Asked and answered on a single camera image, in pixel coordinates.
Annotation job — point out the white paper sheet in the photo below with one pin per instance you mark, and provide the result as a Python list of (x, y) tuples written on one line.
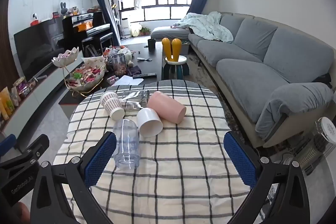
[(128, 81)]

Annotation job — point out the clear plastic bottle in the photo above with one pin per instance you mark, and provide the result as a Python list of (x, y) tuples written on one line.
[(126, 145)]

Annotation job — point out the potted plant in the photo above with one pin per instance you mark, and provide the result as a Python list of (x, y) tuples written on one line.
[(145, 31)]

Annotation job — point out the clear glass cup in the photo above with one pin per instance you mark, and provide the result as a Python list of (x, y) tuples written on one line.
[(136, 97)]

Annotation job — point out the light blue blanket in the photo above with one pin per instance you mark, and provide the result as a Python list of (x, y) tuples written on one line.
[(207, 26)]

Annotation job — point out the black piano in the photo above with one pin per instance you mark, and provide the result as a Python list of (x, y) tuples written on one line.
[(86, 24)]

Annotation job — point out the black piano bench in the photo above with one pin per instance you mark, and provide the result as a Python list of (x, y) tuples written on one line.
[(97, 41)]

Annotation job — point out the yellow snack packets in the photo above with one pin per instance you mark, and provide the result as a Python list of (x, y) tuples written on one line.
[(8, 103)]

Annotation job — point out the black remote control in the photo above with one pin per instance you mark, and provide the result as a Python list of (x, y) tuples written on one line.
[(144, 75)]

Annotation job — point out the grey television cabinet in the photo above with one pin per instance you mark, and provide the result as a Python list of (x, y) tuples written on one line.
[(39, 98)]

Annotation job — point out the white and red camera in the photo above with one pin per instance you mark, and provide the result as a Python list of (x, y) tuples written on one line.
[(34, 19)]

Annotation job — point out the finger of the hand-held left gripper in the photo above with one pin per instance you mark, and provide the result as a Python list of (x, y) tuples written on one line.
[(6, 144), (31, 151)]

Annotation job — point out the clear snack jar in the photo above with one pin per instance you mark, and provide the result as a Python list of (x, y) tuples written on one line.
[(119, 65)]

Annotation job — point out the grey sofa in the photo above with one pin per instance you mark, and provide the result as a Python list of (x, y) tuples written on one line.
[(249, 71)]

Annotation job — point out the black television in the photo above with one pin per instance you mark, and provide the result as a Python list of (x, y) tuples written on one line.
[(36, 48)]

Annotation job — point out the yellow rabbit-ear stool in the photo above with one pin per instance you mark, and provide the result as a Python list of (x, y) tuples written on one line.
[(175, 50)]

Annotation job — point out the checked tablecloth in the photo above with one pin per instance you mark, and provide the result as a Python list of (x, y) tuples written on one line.
[(170, 161)]

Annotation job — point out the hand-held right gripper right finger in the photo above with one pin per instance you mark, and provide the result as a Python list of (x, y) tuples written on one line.
[(240, 158)]

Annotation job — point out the plush toy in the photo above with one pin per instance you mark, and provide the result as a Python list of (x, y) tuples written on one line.
[(128, 56)]

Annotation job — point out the grey rabbit figure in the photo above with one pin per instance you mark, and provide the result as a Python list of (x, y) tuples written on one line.
[(63, 8)]

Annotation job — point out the black cup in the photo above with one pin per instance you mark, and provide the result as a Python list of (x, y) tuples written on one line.
[(151, 45)]

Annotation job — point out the white cup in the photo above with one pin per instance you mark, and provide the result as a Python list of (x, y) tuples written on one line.
[(147, 119)]

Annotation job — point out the purple cloth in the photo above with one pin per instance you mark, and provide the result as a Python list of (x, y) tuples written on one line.
[(134, 71)]

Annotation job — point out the white hanging garment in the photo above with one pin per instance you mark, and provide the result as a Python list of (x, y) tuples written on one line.
[(137, 1)]

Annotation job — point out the person's left hand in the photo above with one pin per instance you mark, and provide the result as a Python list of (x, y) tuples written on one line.
[(23, 212)]

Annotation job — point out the electric heater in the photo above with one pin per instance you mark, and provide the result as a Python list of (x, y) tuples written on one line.
[(312, 155)]

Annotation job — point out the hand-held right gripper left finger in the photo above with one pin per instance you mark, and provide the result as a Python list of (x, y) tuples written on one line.
[(101, 158)]

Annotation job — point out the white air purifier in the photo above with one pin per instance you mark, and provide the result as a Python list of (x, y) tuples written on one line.
[(125, 28)]

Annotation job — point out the dark coffee table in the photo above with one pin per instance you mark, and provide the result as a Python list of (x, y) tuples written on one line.
[(155, 62)]

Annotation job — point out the pink cup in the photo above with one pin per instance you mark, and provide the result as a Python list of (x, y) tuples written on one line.
[(165, 106)]

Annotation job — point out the white tiered candy dish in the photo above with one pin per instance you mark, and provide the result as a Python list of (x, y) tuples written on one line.
[(84, 74)]

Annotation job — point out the white round fan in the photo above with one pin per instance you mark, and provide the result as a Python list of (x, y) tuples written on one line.
[(326, 129)]

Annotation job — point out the patterned paper cup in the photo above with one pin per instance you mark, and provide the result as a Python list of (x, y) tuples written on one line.
[(110, 103)]

